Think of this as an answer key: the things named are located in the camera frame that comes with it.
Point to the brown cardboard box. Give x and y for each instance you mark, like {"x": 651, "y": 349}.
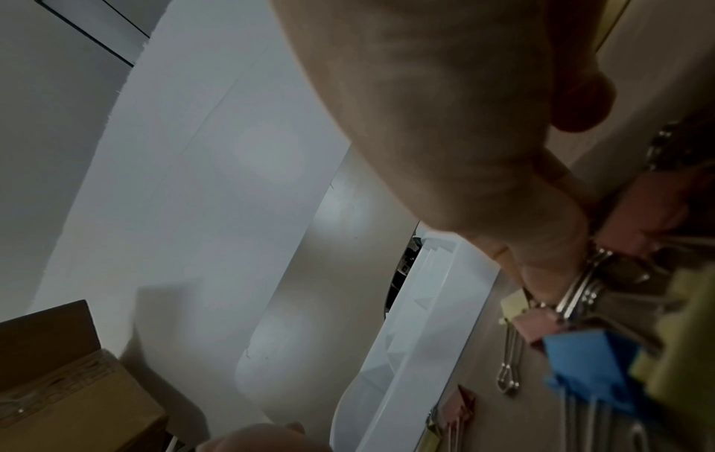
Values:
{"x": 72, "y": 397}

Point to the white compartment organizer tray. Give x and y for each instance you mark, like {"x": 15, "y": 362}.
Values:
{"x": 441, "y": 331}

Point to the person's right hand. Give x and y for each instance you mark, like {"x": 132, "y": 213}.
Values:
{"x": 447, "y": 110}

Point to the person's left hand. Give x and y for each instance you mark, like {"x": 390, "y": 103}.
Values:
{"x": 257, "y": 439}

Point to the group of coloured binder clips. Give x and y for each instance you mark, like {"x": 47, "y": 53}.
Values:
{"x": 586, "y": 357}

